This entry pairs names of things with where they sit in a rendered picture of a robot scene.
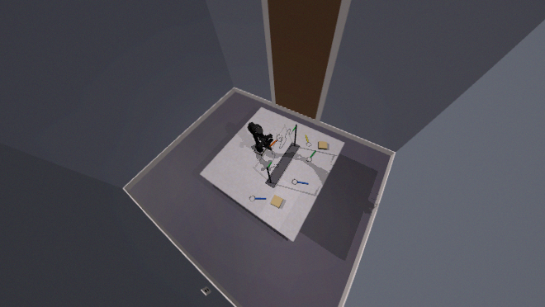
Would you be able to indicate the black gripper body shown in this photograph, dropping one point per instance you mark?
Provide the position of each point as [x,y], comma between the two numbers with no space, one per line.
[263,141]

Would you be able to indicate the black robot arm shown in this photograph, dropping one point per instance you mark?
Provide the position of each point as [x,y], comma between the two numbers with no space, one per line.
[257,131]

